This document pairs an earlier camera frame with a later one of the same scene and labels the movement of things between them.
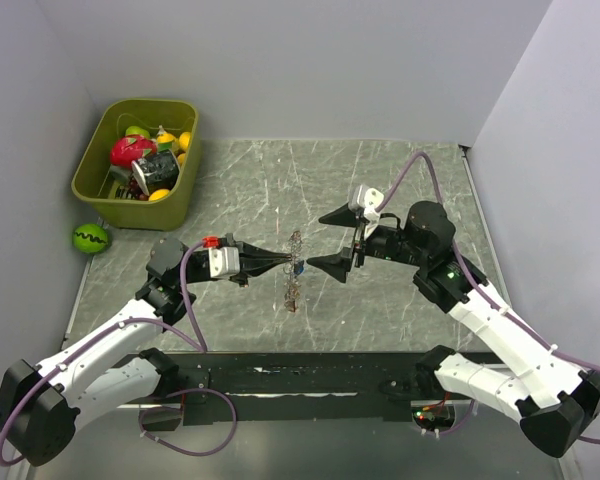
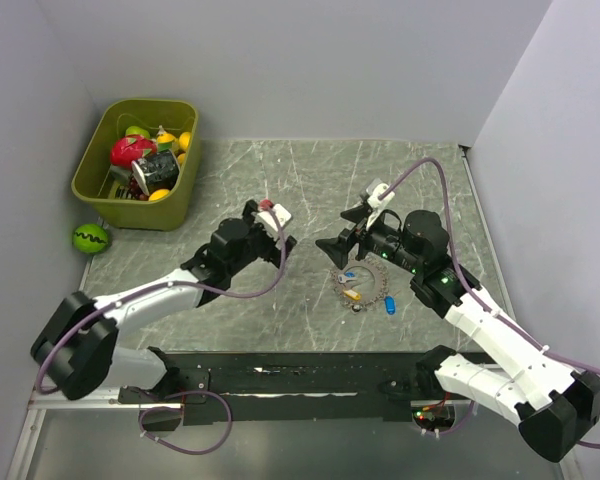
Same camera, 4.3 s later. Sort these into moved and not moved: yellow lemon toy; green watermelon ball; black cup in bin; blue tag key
Moved: blue tag key
Not moved: green watermelon ball; yellow lemon toy; black cup in bin
